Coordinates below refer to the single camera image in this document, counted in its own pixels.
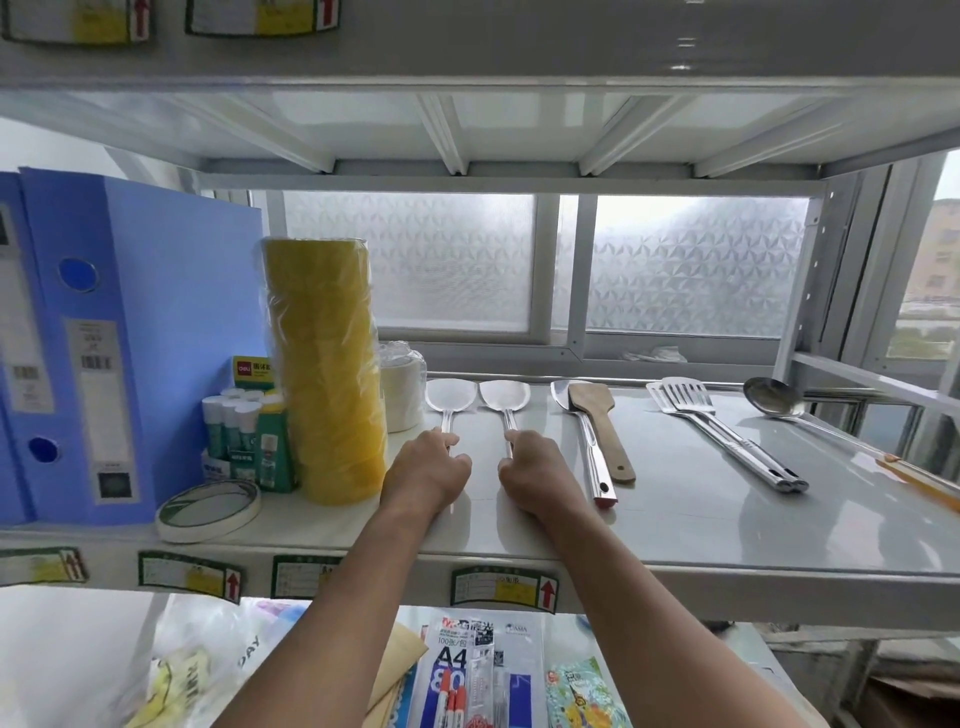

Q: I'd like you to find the person's left hand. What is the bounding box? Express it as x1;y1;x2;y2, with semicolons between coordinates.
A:
379;427;474;520

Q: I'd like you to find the person's right hand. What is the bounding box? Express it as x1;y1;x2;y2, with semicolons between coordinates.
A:
496;429;594;527

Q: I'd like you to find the person's left forearm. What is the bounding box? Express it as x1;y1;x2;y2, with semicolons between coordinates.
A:
212;504;451;728

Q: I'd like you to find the person's right forearm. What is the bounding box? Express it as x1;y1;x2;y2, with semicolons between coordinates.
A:
534;501;810;728

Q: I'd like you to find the stack of white tape rolls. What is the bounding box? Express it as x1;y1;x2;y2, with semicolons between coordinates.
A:
377;340;428;435

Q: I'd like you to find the wooden spatula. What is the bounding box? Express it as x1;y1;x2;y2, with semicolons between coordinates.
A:
567;382;638;486

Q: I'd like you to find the stack of yellow tape rolls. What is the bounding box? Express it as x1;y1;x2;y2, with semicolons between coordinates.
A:
259;237;390;507

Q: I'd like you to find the grey metal shelving rack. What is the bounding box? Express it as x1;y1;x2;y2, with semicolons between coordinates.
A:
0;0;960;728

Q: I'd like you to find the green glue stick box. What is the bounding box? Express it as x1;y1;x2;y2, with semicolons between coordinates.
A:
199;355;296;495

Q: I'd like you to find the slotted steel turner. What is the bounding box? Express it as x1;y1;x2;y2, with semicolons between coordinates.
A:
645;381;798;495
660;375;810;494

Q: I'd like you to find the brown paper envelope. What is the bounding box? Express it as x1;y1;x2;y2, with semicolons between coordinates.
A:
363;621;429;728

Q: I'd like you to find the white-capped glue stick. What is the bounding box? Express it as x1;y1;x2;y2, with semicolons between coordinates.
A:
201;395;227;461
233;402;263;482

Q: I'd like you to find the clear-wrapped paper pack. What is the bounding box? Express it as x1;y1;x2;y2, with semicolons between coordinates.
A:
407;609;550;728

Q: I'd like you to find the frosted patterned window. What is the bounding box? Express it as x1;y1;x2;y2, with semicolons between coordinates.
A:
249;189;813;370

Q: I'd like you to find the pack of red pens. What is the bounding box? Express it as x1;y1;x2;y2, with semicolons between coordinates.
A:
429;615;498;728

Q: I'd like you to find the colourful cartoon packet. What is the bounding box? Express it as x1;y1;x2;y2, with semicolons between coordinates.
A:
544;657;633;728

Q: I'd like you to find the flat white tape roll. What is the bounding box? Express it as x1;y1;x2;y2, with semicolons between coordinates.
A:
155;479;263;546

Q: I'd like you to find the large blue lever arch binder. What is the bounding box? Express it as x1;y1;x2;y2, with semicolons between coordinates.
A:
18;167;273;528

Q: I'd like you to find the white plastic bag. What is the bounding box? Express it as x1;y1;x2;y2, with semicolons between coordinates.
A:
0;591;312;728

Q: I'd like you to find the steel spatula with red-tipped handle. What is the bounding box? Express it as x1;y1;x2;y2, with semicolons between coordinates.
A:
550;379;618;512

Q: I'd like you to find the steel ladle with yellow handle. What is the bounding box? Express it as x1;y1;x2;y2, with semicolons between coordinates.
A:
743;376;960;516

